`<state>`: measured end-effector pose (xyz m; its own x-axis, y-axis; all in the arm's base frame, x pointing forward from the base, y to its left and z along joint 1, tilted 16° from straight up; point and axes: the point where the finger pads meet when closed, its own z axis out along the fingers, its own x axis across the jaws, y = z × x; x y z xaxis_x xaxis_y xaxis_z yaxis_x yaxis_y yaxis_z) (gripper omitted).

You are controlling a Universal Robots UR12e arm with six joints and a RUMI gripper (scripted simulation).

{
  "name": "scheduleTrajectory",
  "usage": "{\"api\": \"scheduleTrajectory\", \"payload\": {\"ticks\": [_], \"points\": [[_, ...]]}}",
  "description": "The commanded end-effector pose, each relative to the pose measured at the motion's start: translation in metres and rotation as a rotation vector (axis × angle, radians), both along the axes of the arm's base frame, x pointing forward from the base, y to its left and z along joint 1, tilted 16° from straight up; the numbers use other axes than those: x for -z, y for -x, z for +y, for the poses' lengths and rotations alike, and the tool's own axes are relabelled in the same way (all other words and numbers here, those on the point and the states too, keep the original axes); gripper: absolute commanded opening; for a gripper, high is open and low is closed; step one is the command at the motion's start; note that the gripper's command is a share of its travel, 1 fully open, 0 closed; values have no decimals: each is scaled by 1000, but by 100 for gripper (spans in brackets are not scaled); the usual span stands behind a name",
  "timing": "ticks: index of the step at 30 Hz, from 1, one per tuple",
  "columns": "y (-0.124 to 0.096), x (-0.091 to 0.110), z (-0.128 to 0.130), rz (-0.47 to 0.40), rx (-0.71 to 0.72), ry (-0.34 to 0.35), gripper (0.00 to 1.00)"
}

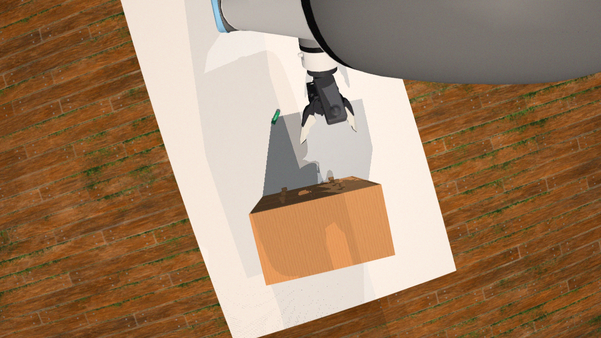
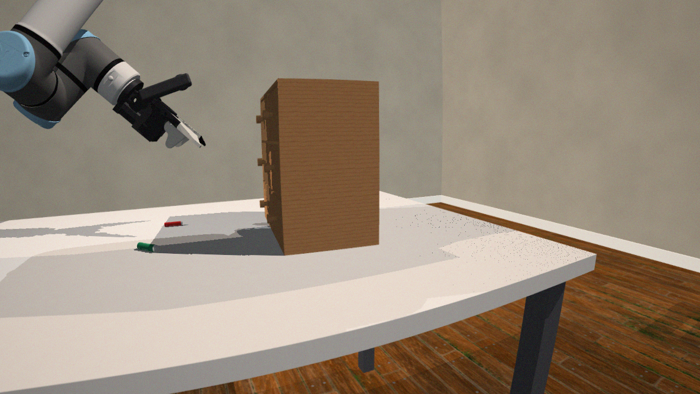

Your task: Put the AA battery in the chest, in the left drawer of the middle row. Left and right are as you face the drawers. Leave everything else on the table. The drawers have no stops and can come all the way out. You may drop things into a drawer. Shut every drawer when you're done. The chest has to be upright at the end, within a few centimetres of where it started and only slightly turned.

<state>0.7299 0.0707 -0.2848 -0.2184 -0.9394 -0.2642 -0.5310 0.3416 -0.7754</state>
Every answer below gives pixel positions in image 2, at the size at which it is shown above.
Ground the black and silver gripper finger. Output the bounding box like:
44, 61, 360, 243
157, 104, 201, 148
175, 117, 206, 147

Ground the brown wooden drawer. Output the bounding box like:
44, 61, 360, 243
262, 87, 278, 138
256, 97, 268, 138
257, 143, 270, 184
264, 143, 281, 196
267, 190, 284, 250
260, 182, 271, 217

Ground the green aa battery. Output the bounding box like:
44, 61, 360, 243
137, 242, 159, 252

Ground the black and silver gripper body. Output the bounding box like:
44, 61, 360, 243
113, 79, 178, 142

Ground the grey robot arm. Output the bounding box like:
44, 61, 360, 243
0, 0, 192, 129

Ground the brown wooden chest of drawers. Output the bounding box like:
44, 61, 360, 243
260, 78, 380, 256

